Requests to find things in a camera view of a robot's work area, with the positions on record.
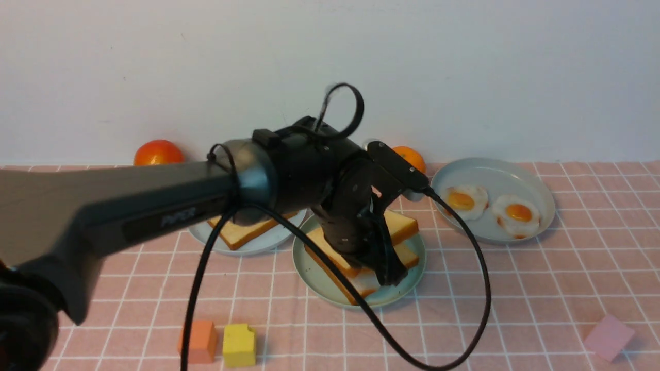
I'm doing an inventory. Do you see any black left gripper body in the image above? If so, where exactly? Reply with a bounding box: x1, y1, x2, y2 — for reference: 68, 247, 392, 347
253, 116, 386, 268

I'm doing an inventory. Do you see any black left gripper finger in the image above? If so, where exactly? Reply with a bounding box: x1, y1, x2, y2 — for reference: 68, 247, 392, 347
372, 208, 408, 286

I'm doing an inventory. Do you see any toast slice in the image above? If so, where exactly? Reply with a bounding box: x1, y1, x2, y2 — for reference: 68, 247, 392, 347
293, 238, 426, 309
307, 210, 420, 279
212, 218, 292, 256

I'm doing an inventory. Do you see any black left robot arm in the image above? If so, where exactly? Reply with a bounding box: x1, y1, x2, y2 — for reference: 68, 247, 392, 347
1, 116, 406, 370

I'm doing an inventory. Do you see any teal empty centre plate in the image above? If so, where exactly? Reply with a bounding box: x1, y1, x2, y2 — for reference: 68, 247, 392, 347
292, 210, 426, 308

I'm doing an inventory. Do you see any grey plate with toast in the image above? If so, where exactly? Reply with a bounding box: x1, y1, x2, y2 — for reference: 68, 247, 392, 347
188, 209, 307, 256

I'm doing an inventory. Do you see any orange fruit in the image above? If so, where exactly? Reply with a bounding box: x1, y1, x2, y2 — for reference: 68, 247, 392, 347
392, 146, 427, 174

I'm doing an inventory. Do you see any grey plate with eggs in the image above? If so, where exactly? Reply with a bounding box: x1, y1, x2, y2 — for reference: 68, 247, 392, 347
431, 158, 556, 244

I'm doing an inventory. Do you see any red pomegranate fruit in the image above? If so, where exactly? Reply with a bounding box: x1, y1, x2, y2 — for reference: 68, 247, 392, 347
134, 139, 185, 166

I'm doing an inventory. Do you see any yellow notched cube block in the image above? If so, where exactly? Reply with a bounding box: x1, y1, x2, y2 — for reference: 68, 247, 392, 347
222, 324, 257, 368

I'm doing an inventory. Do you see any pink checked tablecloth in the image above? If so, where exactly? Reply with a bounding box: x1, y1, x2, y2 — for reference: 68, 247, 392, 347
43, 161, 659, 370

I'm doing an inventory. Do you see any orange cube block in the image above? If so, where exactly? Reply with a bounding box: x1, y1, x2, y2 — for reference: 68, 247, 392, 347
188, 320, 218, 364

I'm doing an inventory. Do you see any pink cube block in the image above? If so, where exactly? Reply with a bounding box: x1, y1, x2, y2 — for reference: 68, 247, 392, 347
584, 314, 636, 363

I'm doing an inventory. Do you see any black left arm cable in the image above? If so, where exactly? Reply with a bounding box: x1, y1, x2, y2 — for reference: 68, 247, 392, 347
180, 82, 492, 371

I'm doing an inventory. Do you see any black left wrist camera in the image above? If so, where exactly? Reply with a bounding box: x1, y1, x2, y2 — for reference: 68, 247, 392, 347
365, 140, 430, 203

